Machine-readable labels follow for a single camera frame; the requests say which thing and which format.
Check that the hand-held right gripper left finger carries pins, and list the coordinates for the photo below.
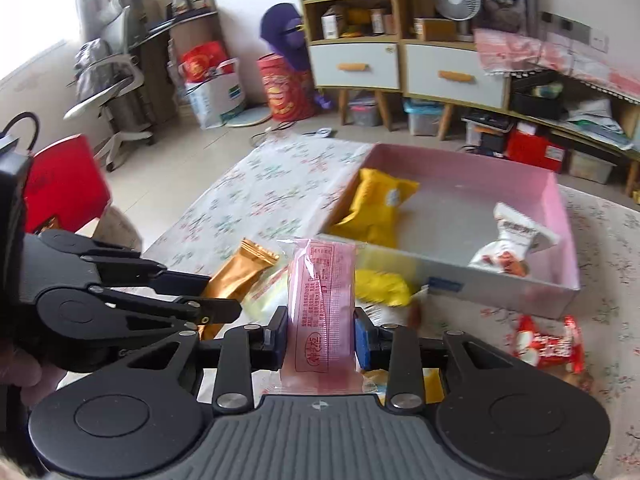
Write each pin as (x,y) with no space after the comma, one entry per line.
(277,340)

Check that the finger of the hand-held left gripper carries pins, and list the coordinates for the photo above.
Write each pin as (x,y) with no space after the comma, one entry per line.
(180,282)
(215,311)

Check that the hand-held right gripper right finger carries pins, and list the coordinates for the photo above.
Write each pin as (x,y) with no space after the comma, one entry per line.
(362,342)

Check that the orange gold snack packet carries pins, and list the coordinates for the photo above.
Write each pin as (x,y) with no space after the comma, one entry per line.
(235,275)

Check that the pink wafer snack packet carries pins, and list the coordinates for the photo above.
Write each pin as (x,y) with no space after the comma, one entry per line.
(322,300)

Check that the pink-lined cardboard box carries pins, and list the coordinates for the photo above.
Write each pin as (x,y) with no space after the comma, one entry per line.
(500,291)

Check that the red snack packet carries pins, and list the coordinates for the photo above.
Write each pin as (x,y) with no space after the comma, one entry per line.
(547,345)

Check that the person's left hand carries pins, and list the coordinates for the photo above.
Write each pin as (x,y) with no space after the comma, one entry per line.
(25,375)

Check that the floral tablecloth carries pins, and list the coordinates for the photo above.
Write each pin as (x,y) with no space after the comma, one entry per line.
(240,185)

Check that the red plastic chair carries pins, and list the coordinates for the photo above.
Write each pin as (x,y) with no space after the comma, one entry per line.
(65,180)

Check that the large yellow snack packet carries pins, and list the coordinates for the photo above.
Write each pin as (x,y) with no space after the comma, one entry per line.
(375,205)

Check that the round white floor scale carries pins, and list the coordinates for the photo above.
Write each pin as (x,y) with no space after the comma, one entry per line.
(250,117)

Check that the white nut snack packet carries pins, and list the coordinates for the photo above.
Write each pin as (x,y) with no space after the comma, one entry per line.
(510,240)

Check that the white shopping bag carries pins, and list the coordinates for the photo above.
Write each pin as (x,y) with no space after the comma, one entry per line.
(215,102)

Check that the small white remote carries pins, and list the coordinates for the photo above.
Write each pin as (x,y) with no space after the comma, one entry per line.
(324,133)

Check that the red cylindrical snack bucket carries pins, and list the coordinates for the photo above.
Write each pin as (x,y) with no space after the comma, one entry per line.
(285,90)

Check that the red gift bag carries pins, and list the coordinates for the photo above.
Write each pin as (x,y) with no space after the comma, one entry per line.
(205,62)

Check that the white office chair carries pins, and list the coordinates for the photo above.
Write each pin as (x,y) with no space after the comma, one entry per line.
(107,67)

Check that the blue-lid storage bin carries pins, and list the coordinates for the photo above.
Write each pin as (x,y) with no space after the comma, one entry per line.
(422,120)

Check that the black electronic device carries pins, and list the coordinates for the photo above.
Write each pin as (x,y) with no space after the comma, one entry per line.
(487,132)

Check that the wooden desk with shelves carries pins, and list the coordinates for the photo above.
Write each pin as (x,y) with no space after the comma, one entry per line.
(190,35)

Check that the red flat box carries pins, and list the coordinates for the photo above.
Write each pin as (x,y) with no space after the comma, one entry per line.
(535,152)

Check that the purple plush toy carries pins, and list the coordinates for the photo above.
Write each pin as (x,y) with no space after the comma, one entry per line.
(282,30)

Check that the tall wooden shelf cabinet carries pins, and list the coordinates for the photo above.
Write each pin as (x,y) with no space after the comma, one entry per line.
(352,67)

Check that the wooden drawer cabinet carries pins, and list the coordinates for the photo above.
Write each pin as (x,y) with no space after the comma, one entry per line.
(450,77)

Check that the long clear storage bin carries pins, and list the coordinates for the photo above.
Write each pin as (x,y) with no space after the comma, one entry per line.
(590,167)

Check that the black storage box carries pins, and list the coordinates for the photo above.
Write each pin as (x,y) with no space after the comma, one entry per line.
(535,102)

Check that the white carton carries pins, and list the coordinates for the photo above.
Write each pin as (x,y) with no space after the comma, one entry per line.
(331,25)

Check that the orange fruit on shelf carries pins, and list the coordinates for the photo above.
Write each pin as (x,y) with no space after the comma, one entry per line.
(359,20)

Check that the small cardboard box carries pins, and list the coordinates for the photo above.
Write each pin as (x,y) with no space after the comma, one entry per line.
(432,29)

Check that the brown carton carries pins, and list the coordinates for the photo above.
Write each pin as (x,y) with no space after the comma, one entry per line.
(381,21)

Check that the pile of folded bags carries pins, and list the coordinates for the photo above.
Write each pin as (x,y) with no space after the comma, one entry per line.
(597,120)

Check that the pink patterned cloth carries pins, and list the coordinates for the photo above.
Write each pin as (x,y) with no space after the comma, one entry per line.
(550,57)

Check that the low wooden media cabinet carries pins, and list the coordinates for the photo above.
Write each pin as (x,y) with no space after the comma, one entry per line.
(627,115)

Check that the wall socket with plugs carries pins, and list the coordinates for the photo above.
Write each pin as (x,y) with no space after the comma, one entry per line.
(565,25)

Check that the white wall socket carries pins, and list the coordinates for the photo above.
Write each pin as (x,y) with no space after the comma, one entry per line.
(599,42)

